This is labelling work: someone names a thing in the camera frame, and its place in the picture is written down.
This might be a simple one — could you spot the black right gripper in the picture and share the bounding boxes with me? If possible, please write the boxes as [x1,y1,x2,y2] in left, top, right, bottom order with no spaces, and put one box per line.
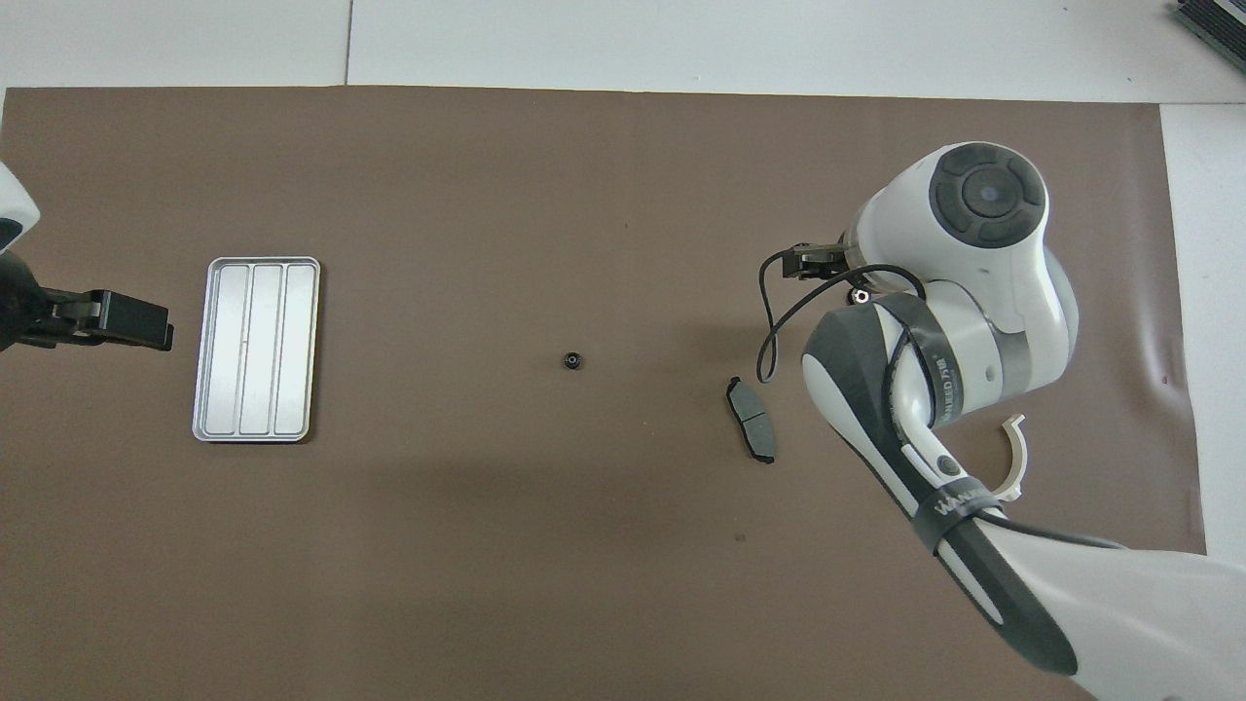
[787,243,850,281]

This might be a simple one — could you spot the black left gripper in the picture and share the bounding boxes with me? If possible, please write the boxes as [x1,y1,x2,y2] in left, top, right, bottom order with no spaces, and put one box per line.
[0,255,176,353]

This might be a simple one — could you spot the silver metal tray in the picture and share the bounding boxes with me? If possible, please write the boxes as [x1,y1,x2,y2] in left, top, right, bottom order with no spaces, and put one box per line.
[192,256,322,444]

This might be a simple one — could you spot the long dark brake pad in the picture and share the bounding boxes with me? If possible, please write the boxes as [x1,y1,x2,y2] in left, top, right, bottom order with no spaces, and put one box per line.
[725,376,778,465]

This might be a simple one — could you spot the brown table mat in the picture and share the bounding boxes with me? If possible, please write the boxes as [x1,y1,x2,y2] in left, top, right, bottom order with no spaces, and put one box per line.
[0,86,1218,701]

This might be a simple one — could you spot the dark ribbed device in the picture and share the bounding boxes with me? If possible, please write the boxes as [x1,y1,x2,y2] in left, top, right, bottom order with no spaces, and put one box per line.
[1173,0,1246,74]

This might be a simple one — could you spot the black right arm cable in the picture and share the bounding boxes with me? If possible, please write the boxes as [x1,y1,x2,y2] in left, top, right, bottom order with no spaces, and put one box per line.
[757,248,926,386]

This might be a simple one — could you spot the white curved plastic bracket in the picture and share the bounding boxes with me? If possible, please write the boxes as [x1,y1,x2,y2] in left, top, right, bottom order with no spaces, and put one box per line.
[988,414,1029,503]

